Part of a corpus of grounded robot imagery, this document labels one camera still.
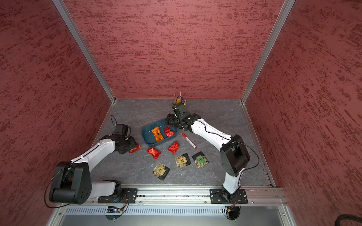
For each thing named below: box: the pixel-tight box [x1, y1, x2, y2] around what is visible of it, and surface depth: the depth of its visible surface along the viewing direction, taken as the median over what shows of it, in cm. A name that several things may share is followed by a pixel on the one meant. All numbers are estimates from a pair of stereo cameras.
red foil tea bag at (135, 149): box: [128, 142, 142, 154], surface depth 90 cm
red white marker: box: [181, 132, 198, 150], surface depth 97 cm
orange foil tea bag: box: [151, 126, 165, 143], surface depth 99 cm
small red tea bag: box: [164, 125, 175, 138], surface depth 99 cm
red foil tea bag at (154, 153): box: [146, 145, 162, 160], surface depth 89 cm
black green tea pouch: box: [191, 150, 210, 169], surface depth 89 cm
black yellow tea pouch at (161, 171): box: [152, 162, 171, 182], surface depth 85 cm
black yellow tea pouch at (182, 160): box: [174, 153, 192, 169], surface depth 89 cm
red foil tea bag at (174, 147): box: [167, 140, 181, 155], surface depth 91 cm
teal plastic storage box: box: [141, 119, 179, 147], surface depth 100 cm
